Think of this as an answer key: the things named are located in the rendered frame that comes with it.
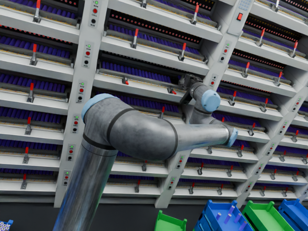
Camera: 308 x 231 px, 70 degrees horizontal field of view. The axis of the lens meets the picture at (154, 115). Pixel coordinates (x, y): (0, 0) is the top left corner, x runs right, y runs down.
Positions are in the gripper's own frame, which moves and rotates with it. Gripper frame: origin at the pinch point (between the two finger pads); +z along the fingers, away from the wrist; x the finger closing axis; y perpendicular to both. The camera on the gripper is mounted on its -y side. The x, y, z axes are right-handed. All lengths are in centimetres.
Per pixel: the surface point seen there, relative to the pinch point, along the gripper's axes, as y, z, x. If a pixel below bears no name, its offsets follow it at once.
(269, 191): -79, -2, -119
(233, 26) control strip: 36.5, -9.1, -13.5
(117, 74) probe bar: -2.7, -3.5, 39.1
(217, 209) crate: -63, -37, -33
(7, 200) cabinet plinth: -93, -3, 86
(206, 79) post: 6.3, -8.2, -10.0
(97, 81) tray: -7.4, -7.7, 48.4
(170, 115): -21.8, -2.0, 1.0
